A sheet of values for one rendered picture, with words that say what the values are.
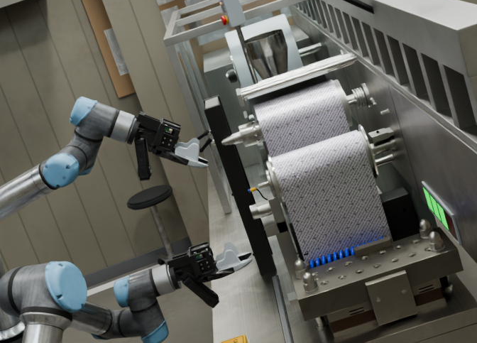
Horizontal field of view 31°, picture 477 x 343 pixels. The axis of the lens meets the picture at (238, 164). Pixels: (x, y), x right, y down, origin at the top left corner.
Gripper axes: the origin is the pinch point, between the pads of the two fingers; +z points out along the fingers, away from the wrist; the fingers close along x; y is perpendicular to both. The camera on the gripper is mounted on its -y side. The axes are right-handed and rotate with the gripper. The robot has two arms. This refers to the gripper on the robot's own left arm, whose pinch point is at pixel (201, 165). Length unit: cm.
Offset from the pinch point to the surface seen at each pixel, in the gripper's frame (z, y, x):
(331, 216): 35.5, 0.3, -4.4
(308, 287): 32.8, -13.9, -22.1
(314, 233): 33.2, -5.5, -4.4
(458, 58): 22, 51, -84
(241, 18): 0, 35, 54
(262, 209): 19.7, -6.5, 4.0
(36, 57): -88, -53, 327
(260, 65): 12, 22, 69
